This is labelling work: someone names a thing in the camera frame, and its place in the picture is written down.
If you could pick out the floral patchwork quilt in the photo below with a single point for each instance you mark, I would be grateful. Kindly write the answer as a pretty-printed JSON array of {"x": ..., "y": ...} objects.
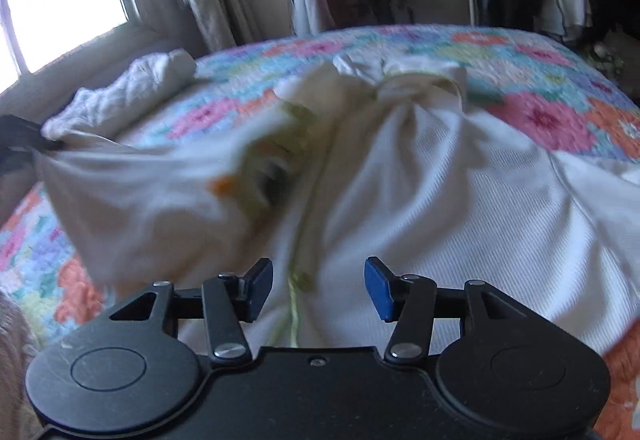
[{"x": 540, "y": 119}]

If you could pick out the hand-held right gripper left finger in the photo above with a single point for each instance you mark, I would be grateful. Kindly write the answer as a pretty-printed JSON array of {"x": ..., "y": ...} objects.
[{"x": 260, "y": 292}]

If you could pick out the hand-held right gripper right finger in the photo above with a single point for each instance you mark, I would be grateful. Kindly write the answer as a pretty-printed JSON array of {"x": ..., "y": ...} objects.
[{"x": 377, "y": 290}]

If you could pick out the white quilted jacket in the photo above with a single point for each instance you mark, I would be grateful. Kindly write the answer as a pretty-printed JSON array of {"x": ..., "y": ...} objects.
[{"x": 125, "y": 94}]

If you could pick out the white waffle knit sweater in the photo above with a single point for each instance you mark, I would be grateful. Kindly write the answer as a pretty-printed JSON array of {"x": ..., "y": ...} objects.
[{"x": 400, "y": 200}]

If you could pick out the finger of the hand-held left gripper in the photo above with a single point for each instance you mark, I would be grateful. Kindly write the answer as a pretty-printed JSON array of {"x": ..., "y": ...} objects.
[{"x": 22, "y": 134}]

